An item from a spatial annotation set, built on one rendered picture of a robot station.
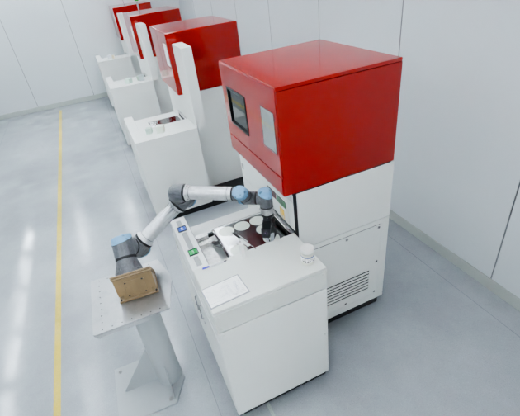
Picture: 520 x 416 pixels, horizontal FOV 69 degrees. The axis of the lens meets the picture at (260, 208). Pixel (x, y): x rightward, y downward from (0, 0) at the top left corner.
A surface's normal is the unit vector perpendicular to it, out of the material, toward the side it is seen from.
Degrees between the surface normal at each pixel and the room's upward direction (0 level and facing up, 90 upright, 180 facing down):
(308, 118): 90
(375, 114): 90
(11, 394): 0
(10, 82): 90
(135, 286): 90
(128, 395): 0
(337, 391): 0
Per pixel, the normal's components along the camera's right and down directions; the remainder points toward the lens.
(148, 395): -0.11, -0.83
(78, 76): 0.41, 0.46
